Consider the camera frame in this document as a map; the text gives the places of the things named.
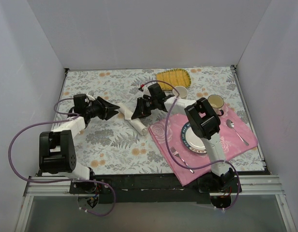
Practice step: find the yellow woven bamboo tray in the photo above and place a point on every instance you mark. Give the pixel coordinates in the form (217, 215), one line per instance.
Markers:
(176, 77)

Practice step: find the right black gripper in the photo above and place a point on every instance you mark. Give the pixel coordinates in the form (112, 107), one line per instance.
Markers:
(142, 108)

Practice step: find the floral tablecloth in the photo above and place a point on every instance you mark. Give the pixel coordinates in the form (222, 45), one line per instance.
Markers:
(114, 146)

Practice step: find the silver fork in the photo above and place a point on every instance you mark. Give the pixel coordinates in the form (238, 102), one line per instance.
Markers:
(176, 154)

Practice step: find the pink rose placemat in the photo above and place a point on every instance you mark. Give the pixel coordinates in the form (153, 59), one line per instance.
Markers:
(231, 144)

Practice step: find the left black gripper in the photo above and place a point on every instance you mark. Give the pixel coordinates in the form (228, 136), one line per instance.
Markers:
(102, 108)

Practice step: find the cream enamel mug dark rim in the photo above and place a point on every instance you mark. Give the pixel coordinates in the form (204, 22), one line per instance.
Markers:
(217, 103)

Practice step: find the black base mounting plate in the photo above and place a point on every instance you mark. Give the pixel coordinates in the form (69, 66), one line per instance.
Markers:
(165, 188)

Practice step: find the white cloth napkin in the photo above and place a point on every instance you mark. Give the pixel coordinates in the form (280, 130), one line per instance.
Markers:
(135, 123)

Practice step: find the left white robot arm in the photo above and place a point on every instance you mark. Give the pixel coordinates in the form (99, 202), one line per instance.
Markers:
(56, 148)

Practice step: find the yellow-green mug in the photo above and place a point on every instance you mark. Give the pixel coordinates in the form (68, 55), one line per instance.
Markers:
(180, 91)

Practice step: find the white plate blue rim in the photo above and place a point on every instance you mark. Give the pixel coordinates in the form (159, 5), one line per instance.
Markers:
(191, 141)

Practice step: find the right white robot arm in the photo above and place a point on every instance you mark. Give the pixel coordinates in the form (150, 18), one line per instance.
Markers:
(205, 124)

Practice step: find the silver spoon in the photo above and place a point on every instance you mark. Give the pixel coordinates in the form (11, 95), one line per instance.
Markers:
(231, 125)

